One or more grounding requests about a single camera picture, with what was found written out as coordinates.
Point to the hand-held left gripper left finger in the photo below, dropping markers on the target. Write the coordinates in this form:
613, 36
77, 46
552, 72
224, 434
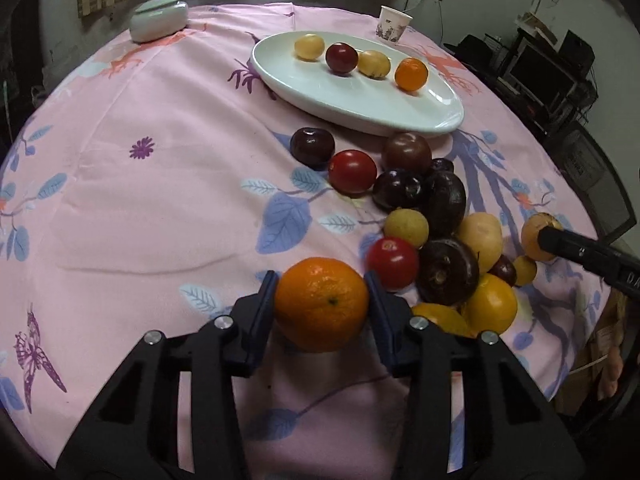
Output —
265, 310

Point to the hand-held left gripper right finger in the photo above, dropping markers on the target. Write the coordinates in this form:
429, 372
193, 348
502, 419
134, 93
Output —
378, 310

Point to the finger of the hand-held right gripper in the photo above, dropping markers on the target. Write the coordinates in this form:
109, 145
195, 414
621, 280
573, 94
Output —
570, 247

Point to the striped yellow pepino melon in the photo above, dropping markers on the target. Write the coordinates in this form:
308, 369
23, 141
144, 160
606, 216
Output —
481, 239
531, 235

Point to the small yellow fruit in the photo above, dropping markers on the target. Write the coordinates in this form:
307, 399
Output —
526, 271

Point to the large orange mandarin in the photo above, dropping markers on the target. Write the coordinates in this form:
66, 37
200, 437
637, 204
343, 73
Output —
320, 305

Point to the small dark red plum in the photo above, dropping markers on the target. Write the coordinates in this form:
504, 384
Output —
503, 270

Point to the dark purple stemmed fruit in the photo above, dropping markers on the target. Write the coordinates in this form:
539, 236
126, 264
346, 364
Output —
446, 271

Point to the dark purple plum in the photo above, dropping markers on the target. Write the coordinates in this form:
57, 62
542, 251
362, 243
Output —
312, 148
396, 190

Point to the white oval plate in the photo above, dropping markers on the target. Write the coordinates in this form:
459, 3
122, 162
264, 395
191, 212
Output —
350, 95

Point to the grey chair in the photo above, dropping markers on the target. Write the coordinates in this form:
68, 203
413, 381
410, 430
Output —
595, 180

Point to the yellow green round fruit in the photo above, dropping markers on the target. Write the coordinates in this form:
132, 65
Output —
406, 228

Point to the large dark purple fruit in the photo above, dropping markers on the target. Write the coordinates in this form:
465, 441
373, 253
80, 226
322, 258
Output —
446, 204

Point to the tiny dark plum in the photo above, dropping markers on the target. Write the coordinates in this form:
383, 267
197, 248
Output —
443, 165

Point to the pink floral tablecloth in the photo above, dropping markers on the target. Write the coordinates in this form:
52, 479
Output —
150, 200

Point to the brown red tomato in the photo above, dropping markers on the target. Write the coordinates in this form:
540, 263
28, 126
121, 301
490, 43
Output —
406, 152

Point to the computer monitor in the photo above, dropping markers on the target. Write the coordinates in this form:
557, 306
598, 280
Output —
542, 72

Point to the black speaker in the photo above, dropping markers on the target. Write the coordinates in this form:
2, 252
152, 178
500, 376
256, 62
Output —
577, 50

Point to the cardboard box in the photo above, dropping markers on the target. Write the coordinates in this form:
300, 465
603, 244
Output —
537, 27

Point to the small orange mandarin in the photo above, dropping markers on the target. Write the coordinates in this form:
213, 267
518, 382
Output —
411, 74

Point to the pale yellow round fruit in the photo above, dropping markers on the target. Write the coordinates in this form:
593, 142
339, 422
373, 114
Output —
374, 64
308, 46

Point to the printed paper cup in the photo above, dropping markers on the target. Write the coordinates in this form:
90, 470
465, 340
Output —
392, 24

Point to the pale green lidded jar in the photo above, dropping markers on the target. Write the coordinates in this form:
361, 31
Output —
159, 20

